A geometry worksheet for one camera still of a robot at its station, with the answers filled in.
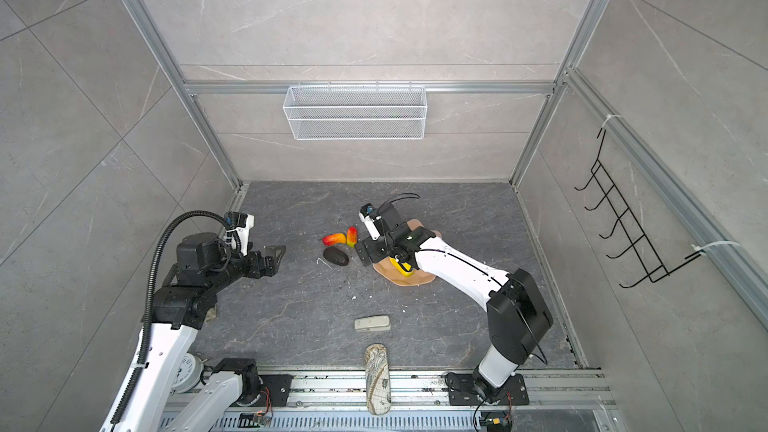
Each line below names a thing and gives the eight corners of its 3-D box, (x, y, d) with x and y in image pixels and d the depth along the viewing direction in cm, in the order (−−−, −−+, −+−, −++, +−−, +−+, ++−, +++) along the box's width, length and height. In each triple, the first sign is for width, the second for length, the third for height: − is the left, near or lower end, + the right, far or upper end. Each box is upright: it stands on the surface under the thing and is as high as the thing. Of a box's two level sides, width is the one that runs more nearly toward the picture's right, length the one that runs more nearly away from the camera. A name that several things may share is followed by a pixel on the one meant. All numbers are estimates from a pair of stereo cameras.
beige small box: (355, 332, 85) (353, 327, 82) (356, 319, 87) (354, 314, 84) (390, 332, 85) (390, 327, 82) (390, 319, 87) (390, 314, 84)
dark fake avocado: (323, 257, 100) (321, 252, 98) (331, 249, 103) (329, 243, 100) (343, 270, 97) (341, 264, 95) (350, 261, 100) (349, 255, 97)
